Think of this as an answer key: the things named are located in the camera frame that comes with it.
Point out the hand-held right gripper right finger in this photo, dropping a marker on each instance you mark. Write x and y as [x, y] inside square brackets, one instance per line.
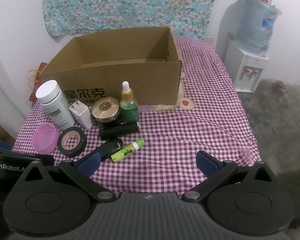
[207, 163]

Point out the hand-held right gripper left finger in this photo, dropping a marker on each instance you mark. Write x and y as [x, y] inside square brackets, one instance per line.
[90, 162]

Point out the glossy black case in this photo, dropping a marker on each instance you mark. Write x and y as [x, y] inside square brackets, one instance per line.
[111, 148]

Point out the green lip balm tube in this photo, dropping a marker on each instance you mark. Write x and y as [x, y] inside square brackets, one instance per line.
[126, 151]

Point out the white charger plug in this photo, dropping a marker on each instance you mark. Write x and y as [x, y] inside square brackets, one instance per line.
[81, 115]

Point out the gold lidded jar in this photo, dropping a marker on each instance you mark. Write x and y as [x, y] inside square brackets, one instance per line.
[105, 107]

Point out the white plastic bottle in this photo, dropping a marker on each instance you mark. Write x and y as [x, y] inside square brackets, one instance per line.
[57, 107]

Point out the green dropper bottle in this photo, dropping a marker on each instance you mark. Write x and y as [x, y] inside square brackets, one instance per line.
[128, 110]

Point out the brown cardboard box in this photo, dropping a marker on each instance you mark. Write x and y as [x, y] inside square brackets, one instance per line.
[145, 80]

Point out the black tape roll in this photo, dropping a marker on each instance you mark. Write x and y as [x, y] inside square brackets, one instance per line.
[83, 140]

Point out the purple checkered tablecloth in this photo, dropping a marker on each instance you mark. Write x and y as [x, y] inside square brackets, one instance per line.
[190, 130]

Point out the black cylindrical tube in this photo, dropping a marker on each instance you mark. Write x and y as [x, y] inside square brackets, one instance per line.
[117, 131]

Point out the pink plastic lid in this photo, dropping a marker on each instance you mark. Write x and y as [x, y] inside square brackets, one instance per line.
[43, 137]

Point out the white water dispenser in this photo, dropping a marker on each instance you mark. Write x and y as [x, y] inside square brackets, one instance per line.
[245, 67]

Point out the dark red floor object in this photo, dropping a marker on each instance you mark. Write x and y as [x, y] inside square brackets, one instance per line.
[279, 87]

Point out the blue water jug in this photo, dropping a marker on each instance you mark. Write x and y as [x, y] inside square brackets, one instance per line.
[255, 25]

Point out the floral blue cloth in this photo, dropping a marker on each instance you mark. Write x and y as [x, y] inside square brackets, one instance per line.
[115, 5]

